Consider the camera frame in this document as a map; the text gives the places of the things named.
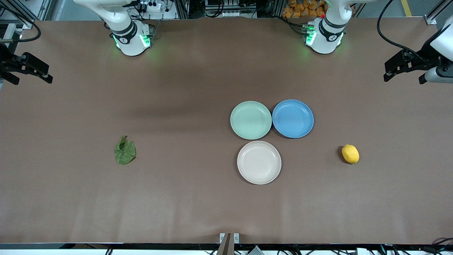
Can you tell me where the light green plate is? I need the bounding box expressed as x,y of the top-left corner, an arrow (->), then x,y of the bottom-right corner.
230,101 -> 273,140

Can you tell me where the grey equipment rack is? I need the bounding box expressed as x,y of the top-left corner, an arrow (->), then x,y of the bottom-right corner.
205,0 -> 258,19

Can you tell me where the metal bracket with brown post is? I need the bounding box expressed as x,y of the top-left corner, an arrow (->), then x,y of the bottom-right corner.
217,233 -> 240,255

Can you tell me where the bag of orange snacks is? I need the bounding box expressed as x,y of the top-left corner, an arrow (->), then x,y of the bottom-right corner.
281,0 -> 328,19

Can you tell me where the green lettuce leaf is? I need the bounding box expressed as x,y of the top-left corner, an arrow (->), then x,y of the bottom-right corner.
114,135 -> 137,165

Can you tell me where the white power strip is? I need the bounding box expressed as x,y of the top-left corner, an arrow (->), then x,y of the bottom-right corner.
139,1 -> 162,13

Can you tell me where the aluminium frame profile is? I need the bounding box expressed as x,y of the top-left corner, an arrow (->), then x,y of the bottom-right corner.
0,0 -> 53,39

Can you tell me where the beige plate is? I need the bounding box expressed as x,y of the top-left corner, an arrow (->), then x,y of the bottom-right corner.
237,141 -> 282,185

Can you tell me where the blue plate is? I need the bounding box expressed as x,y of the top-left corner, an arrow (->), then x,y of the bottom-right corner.
272,99 -> 314,138

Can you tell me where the yellow lemon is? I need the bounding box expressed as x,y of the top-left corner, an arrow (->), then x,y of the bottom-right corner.
342,144 -> 360,165

